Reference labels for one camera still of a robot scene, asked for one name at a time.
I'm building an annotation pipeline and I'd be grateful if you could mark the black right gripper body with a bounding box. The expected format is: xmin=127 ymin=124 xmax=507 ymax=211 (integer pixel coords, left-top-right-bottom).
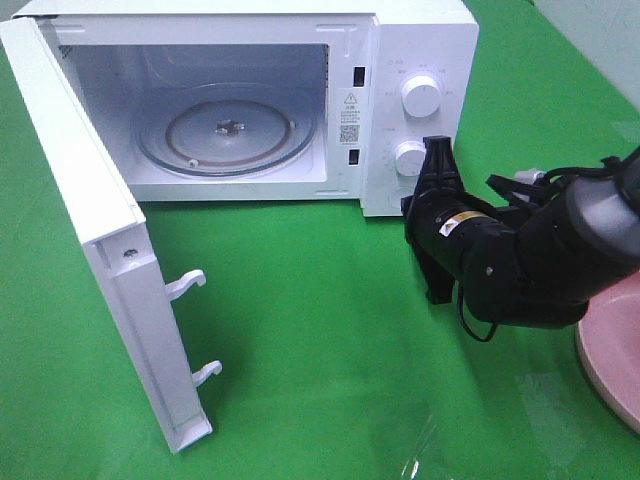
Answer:
xmin=401 ymin=194 xmax=530 ymax=325

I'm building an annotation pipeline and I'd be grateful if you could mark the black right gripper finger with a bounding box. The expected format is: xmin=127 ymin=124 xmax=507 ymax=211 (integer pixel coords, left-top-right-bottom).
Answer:
xmin=414 ymin=135 xmax=465 ymax=198
xmin=412 ymin=244 xmax=455 ymax=304

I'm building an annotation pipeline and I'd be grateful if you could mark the pink round plate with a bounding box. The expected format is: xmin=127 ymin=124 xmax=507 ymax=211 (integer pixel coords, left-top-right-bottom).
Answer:
xmin=576 ymin=274 xmax=639 ymax=432

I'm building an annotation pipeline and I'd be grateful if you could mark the white microwave door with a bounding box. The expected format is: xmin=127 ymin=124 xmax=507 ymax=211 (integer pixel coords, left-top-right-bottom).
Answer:
xmin=1 ymin=17 xmax=222 ymax=452

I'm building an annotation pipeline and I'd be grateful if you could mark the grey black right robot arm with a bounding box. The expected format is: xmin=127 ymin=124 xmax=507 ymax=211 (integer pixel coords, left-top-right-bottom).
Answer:
xmin=401 ymin=136 xmax=639 ymax=328

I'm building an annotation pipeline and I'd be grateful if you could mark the lower white microwave knob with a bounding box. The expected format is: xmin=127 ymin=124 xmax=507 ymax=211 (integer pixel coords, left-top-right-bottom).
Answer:
xmin=394 ymin=140 xmax=426 ymax=177

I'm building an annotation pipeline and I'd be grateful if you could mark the white microwave knob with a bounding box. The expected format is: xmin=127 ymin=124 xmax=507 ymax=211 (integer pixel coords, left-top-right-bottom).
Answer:
xmin=394 ymin=140 xmax=426 ymax=177
xmin=401 ymin=74 xmax=442 ymax=118

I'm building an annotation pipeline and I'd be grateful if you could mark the upper white microwave knob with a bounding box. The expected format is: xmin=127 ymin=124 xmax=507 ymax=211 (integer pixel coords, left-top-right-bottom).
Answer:
xmin=401 ymin=74 xmax=442 ymax=118

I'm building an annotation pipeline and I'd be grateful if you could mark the clear tape patch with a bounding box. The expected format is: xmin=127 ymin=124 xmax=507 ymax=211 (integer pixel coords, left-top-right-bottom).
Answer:
xmin=515 ymin=372 xmax=586 ymax=468
xmin=354 ymin=373 xmax=476 ymax=479

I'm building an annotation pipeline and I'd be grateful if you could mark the clear tape patch right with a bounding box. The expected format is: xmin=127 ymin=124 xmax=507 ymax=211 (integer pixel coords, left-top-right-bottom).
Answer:
xmin=515 ymin=372 xmax=586 ymax=468

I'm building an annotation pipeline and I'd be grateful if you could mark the glass microwave turntable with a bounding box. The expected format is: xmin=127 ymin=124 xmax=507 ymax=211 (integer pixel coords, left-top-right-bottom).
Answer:
xmin=136 ymin=83 xmax=324 ymax=178

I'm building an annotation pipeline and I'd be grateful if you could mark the white microwave oven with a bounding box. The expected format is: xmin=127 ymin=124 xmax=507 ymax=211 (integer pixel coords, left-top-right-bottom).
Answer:
xmin=8 ymin=1 xmax=479 ymax=217

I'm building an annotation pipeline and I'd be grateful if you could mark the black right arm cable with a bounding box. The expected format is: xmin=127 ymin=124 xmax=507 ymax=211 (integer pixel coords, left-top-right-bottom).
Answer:
xmin=455 ymin=282 xmax=500 ymax=344

